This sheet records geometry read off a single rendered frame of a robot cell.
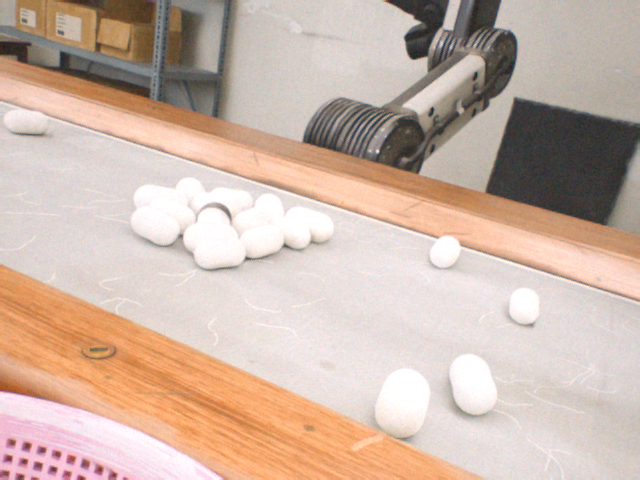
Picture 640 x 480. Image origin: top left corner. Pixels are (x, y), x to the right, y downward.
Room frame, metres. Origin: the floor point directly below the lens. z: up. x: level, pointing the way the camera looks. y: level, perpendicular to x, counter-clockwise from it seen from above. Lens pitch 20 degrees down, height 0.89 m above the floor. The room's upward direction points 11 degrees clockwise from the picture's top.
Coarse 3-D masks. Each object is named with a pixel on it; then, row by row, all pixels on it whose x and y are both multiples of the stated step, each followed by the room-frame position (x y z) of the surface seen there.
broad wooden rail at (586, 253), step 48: (0, 96) 0.67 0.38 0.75; (48, 96) 0.66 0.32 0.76; (96, 96) 0.68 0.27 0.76; (144, 144) 0.59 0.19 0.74; (192, 144) 0.59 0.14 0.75; (240, 144) 0.58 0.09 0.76; (288, 144) 0.62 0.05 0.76; (288, 192) 0.53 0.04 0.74; (336, 192) 0.52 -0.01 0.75; (384, 192) 0.52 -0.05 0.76; (432, 192) 0.54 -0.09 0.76; (480, 192) 0.57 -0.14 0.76; (480, 240) 0.47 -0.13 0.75; (528, 240) 0.47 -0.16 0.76; (576, 240) 0.47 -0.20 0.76; (624, 240) 0.50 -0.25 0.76; (624, 288) 0.43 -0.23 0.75
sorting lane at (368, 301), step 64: (0, 128) 0.56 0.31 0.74; (64, 128) 0.61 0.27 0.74; (0, 192) 0.39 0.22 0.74; (64, 192) 0.42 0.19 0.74; (128, 192) 0.45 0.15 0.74; (256, 192) 0.51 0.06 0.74; (0, 256) 0.30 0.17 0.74; (64, 256) 0.31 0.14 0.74; (128, 256) 0.33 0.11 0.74; (192, 256) 0.35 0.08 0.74; (320, 256) 0.39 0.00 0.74; (384, 256) 0.41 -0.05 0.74; (192, 320) 0.27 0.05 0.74; (256, 320) 0.28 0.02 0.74; (320, 320) 0.30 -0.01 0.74; (384, 320) 0.31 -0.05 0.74; (448, 320) 0.33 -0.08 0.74; (512, 320) 0.35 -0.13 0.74; (576, 320) 0.37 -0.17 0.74; (320, 384) 0.23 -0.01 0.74; (448, 384) 0.26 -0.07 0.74; (512, 384) 0.27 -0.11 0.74; (576, 384) 0.28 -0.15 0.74; (448, 448) 0.21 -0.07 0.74; (512, 448) 0.22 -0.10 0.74; (576, 448) 0.22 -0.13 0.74
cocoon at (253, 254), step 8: (248, 232) 0.36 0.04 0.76; (256, 232) 0.36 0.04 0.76; (264, 232) 0.36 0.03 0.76; (272, 232) 0.37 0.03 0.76; (280, 232) 0.38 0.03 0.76; (248, 240) 0.36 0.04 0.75; (256, 240) 0.36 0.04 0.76; (264, 240) 0.36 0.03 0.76; (272, 240) 0.37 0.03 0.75; (280, 240) 0.37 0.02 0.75; (248, 248) 0.35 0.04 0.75; (256, 248) 0.36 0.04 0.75; (264, 248) 0.36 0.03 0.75; (272, 248) 0.37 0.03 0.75; (280, 248) 0.37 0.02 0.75; (248, 256) 0.36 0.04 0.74; (256, 256) 0.36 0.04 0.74
